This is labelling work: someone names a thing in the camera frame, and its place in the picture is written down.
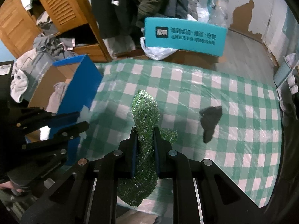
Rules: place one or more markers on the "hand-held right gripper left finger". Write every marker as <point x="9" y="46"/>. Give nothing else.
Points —
<point x="133" y="154"/>

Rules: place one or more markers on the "green glitter mesh cloth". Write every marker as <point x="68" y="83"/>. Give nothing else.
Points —
<point x="144" y="112"/>

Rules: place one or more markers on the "wooden louvered wardrobe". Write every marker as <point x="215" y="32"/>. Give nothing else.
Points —
<point x="60" y="7"/>

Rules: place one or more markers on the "light blue waste bin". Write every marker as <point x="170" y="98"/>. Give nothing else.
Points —
<point x="283" y="74"/>

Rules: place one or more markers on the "group of assorted shoes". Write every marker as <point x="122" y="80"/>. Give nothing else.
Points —
<point x="292" y="84"/>

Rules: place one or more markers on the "teal printed shoe box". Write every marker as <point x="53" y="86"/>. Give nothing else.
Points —
<point x="186" y="39"/>

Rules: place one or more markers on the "grey printed bag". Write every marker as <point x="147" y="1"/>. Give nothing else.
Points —
<point x="39" y="70"/>

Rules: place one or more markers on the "black sock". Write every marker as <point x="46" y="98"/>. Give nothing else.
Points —
<point x="210" y="121"/>

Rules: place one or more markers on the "white towel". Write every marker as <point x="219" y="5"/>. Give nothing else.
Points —
<point x="18" y="81"/>

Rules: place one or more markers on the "green checked tablecloth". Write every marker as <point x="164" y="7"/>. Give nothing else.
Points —
<point x="186" y="86"/>

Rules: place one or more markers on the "blue-rimmed cardboard box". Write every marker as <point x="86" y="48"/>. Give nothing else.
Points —
<point x="77" y="91"/>

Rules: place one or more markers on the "white plastic bag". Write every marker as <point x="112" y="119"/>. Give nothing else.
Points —
<point x="156" y="51"/>

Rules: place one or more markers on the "clear plastic bag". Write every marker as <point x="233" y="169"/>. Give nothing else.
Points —
<point x="219" y="11"/>

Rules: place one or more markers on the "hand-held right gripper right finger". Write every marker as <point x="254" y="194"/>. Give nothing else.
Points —
<point x="157" y="154"/>

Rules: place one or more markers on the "grey sock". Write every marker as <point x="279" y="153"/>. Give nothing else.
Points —
<point x="58" y="95"/>

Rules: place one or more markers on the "person's left hand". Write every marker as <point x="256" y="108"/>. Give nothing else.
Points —
<point x="8" y="186"/>

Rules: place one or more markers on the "folded grey clothes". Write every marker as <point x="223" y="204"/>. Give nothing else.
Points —
<point x="46" y="25"/>

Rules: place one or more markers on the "blue plastic bag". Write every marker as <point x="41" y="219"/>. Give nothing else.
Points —
<point x="201" y="2"/>

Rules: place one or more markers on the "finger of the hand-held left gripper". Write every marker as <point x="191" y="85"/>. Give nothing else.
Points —
<point x="65" y="119"/>
<point x="74" y="129"/>

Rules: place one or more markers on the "grey hoodie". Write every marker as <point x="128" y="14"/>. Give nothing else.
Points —
<point x="44" y="42"/>

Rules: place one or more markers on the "black jacket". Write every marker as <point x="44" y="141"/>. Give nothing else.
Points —
<point x="102" y="16"/>

